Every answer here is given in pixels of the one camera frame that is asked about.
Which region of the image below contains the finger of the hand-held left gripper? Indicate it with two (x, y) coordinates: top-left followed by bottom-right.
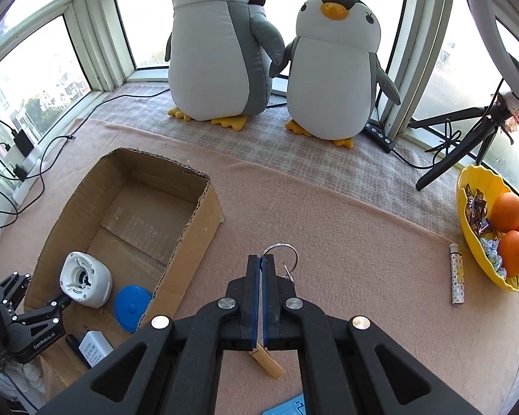
(15, 293), (74, 327)
(0, 271), (31, 318)

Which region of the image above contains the white power strip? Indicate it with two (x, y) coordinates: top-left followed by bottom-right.
(6, 145), (43, 203)

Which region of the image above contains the blue phone stand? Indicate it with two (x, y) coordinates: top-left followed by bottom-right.
(262, 393), (306, 415)

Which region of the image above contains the black power adapter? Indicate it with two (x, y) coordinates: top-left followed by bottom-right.
(12, 129), (35, 157)

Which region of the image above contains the black inline remote control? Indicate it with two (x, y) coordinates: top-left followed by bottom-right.
(364, 122), (393, 153)

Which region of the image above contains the red and white paper tag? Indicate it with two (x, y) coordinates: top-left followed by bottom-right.
(503, 93), (519, 134)

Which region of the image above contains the pile of blue wrapped candies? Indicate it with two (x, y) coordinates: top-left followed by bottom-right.
(479, 236), (508, 278)

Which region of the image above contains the black cylinder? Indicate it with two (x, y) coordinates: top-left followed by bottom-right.
(65, 334), (86, 365)

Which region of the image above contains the pile of chocolate bars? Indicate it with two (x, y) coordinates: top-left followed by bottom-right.
(464, 184), (493, 235)

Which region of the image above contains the white crumpled cloth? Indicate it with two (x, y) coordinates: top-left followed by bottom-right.
(4, 361), (44, 411)

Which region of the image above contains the checkered grey cloth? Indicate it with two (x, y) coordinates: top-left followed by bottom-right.
(99, 82), (463, 243)

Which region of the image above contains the black loose cable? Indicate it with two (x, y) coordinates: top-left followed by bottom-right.
(0, 135), (76, 228)

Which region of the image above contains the black tripod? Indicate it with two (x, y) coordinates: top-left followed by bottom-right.
(409, 91), (517, 192)

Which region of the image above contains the white round speaker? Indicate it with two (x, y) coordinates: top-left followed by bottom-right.
(60, 251), (113, 308)

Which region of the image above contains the brown cardboard box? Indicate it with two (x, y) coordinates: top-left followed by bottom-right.
(24, 148), (225, 392)

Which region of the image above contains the small penguin plush toy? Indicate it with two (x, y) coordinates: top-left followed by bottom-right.
(269, 0), (402, 148)

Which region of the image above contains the yellow leaf-shaped bowl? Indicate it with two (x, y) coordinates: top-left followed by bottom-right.
(455, 164), (519, 292)

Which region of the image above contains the large penguin plush toy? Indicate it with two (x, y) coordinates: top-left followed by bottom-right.
(164, 0), (286, 131)

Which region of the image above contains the patterned lighter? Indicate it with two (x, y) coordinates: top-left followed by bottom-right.
(449, 243), (466, 306)

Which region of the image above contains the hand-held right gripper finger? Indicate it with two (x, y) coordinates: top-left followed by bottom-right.
(37, 255), (260, 415)
(262, 254), (483, 415)

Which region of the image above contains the blue round tape measure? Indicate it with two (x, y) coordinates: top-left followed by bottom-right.
(113, 284), (153, 333)

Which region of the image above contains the white charger plug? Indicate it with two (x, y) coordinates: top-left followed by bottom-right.
(78, 331), (114, 369)

